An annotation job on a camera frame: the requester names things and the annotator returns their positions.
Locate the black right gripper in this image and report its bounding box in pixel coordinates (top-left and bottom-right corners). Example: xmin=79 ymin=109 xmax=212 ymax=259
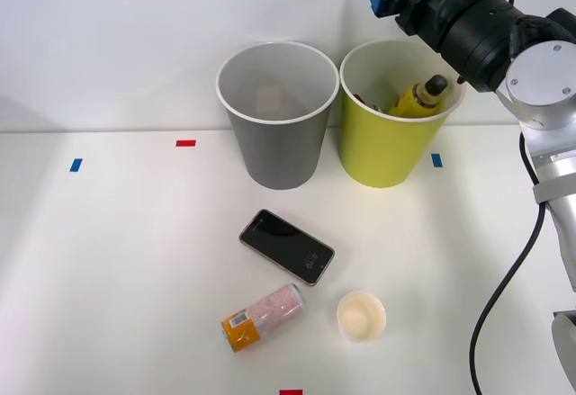
xmin=358 ymin=0 xmax=479 ymax=50

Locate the yellow label plastic bottle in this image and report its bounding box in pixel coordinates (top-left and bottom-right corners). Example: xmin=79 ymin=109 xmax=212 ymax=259
xmin=387 ymin=74 xmax=450 ymax=119

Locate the green label plastic bottle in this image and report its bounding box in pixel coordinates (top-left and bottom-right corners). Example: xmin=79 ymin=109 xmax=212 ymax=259
xmin=353 ymin=93 xmax=386 ymax=114

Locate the yellow-green plastic waste bin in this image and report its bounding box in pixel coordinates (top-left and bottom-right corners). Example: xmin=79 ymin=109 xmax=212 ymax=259
xmin=338 ymin=40 xmax=467 ymax=189

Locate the grey plastic waste bin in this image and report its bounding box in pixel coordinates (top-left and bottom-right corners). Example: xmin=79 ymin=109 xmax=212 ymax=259
xmin=214 ymin=41 xmax=340 ymax=192

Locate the black smartphone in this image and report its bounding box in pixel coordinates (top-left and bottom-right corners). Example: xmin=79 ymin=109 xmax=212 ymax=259
xmin=238 ymin=208 xmax=336 ymax=287

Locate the small white paper cup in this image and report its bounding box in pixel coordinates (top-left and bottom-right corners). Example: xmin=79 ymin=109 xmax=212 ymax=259
xmin=337 ymin=290 xmax=387 ymax=344

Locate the pink and orange drink can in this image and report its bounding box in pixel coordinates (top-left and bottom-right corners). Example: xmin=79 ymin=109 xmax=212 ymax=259
xmin=220 ymin=283 xmax=307 ymax=354

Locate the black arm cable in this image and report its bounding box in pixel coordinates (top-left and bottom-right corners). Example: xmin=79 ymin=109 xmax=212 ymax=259
xmin=443 ymin=0 xmax=554 ymax=395

